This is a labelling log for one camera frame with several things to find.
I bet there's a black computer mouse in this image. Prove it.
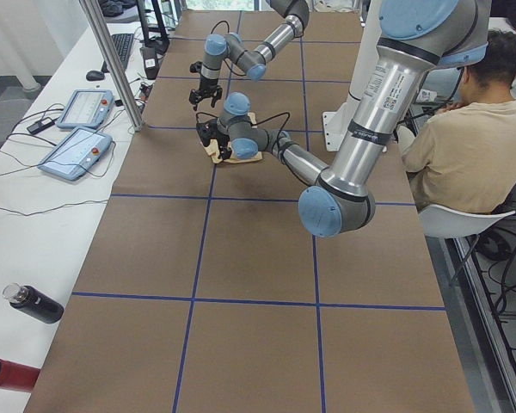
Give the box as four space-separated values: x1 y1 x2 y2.
85 71 105 82

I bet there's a white chair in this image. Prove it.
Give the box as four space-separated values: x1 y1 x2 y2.
419 204 516 239

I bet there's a small black adapter box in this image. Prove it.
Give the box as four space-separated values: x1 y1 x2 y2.
27 118 55 135

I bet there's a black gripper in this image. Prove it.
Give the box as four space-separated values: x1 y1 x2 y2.
189 75 223 111
212 132 232 163

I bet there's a cream long-sleeve printed shirt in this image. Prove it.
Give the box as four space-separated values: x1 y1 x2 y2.
202 106 261 163

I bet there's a black keyboard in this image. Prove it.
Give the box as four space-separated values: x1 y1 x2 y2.
111 33 134 69

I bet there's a blue teach pendant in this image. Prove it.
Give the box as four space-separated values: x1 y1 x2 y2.
37 126 113 182
55 89 114 130

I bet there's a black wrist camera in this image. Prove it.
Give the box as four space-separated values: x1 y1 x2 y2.
189 61 202 74
196 120 218 147

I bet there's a black water bottle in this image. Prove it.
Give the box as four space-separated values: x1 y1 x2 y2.
3 283 64 324

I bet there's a far blue teach pendant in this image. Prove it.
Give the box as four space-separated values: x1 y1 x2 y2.
55 89 114 130

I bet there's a person in beige shirt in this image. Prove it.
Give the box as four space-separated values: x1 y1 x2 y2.
402 30 516 214

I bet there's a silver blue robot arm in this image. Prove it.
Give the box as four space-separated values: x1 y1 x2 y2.
217 1 491 237
189 0 310 108

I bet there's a black box with label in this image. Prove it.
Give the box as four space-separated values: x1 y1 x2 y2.
140 46 160 80

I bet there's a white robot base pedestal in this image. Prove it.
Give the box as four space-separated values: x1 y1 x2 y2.
322 0 388 153

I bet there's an aluminium frame post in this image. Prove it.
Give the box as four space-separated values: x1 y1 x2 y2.
79 0 144 132

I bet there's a red cylinder bottle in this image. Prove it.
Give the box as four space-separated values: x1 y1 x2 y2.
0 359 40 392

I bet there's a near blue teach pendant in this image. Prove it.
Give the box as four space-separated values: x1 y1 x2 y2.
37 126 113 182

